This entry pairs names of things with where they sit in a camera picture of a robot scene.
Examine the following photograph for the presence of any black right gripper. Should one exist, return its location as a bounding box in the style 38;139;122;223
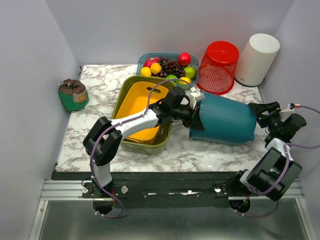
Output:
248;101;283;133

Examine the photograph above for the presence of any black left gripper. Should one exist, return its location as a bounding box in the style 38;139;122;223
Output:
170;103;205;131

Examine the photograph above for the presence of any teal plastic bucket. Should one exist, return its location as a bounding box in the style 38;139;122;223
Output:
189;92;257;145

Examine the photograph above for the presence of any red mesh basket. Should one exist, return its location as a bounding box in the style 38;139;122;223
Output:
197;40;240;95

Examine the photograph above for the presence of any white cylindrical container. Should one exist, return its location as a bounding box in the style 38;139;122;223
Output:
234;33;280;87

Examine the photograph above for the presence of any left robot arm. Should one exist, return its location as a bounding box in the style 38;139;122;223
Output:
83;86;205;198

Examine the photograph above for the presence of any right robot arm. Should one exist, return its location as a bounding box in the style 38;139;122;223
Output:
230;102;307;201

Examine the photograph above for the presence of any clear teal fruit basket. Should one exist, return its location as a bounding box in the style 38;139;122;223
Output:
136;53;200;86

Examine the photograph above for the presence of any dark purple grape bunch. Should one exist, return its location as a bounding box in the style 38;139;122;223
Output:
155;56;186;78

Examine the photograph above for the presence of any red apple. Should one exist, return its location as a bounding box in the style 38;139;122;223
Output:
178;52;191;67

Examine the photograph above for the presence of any yellow plastic bin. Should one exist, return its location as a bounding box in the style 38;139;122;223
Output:
114;81;169;145

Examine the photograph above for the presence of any orange fruit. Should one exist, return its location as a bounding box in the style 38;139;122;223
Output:
150;62;162;75

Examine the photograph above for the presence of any yellow lemon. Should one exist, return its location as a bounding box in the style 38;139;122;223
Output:
140;66;152;77

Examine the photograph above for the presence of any pink dragon fruit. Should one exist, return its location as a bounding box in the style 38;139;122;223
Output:
143;57;160;68

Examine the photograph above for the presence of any green pot with brown top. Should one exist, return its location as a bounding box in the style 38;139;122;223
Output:
58;78;89;112

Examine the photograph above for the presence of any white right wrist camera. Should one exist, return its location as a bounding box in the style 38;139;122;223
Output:
279;103;301;120

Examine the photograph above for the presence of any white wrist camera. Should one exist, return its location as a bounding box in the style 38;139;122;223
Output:
279;103;301;120
188;85;205;109

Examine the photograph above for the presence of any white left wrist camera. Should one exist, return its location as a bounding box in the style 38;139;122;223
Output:
188;85;205;109

